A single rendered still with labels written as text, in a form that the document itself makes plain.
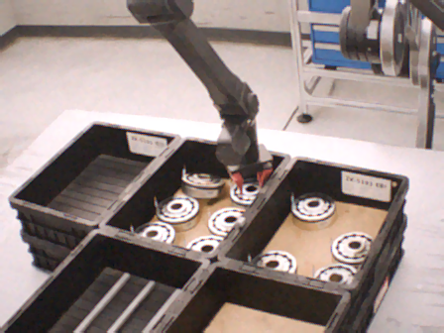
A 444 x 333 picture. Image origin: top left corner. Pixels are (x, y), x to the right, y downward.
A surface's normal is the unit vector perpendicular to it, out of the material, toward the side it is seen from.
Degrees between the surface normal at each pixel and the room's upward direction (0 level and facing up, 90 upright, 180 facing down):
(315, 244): 0
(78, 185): 0
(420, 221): 0
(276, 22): 90
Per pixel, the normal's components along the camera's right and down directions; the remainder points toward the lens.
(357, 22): -0.38, 0.54
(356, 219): -0.11, -0.83
